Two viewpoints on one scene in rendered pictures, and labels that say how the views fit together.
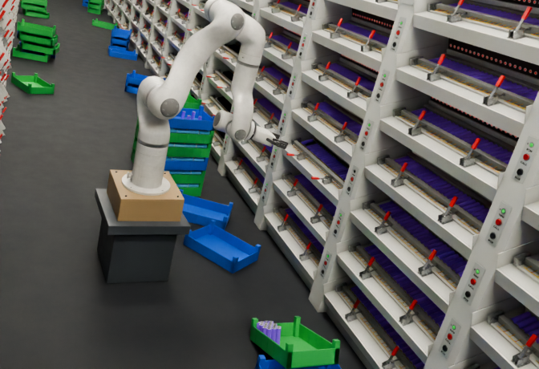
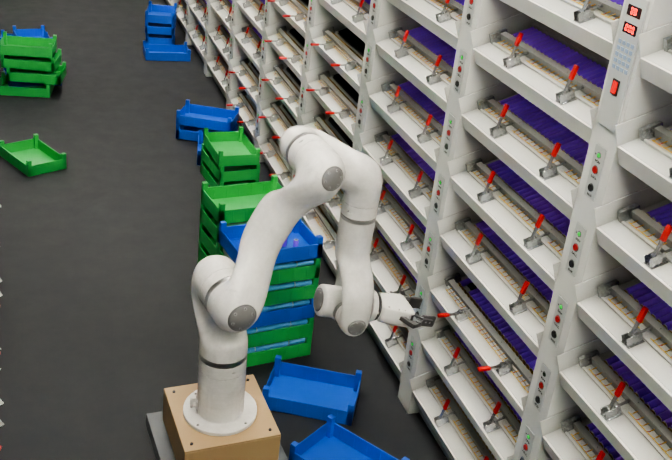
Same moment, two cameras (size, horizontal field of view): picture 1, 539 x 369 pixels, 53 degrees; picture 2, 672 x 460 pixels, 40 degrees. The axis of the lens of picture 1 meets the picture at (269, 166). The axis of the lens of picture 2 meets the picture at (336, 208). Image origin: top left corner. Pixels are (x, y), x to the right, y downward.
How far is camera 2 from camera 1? 64 cm
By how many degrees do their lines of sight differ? 8
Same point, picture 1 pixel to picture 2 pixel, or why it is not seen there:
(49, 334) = not seen: outside the picture
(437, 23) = (655, 176)
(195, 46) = (271, 218)
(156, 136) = (227, 353)
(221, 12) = (306, 166)
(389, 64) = (585, 217)
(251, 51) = (361, 203)
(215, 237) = (337, 442)
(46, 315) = not seen: outside the picture
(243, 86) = (354, 252)
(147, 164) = (217, 391)
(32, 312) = not seen: outside the picture
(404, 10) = (602, 134)
